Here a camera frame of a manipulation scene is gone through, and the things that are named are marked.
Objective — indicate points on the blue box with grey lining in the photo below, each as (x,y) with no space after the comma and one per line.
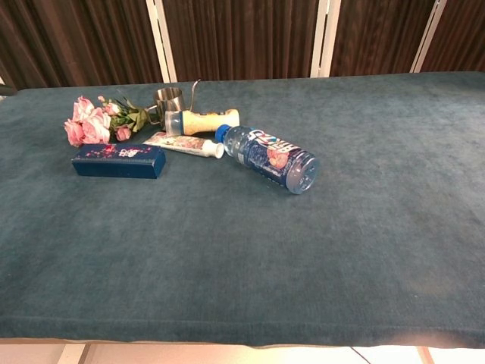
(117,163)

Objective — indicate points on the blue plastic drink bottle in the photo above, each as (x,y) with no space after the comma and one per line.
(265,155)

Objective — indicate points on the mayonnaise squeeze bottle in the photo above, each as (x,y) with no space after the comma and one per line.
(206,121)

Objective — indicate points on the white floral toothpaste tube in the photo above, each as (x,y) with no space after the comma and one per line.
(182,143)

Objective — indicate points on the blue felt table cloth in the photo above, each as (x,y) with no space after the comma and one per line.
(284,246)

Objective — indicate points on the stainless steel measuring cup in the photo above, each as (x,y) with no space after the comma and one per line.
(170,99)

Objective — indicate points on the brown pleated curtain panel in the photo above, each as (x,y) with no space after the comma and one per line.
(242,38)
(379,38)
(76,41)
(462,34)

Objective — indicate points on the pink artificial flower bouquet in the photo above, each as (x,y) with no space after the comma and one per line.
(89,123)

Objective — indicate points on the white partition frame post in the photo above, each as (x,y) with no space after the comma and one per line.
(161,38)
(326,38)
(428,38)

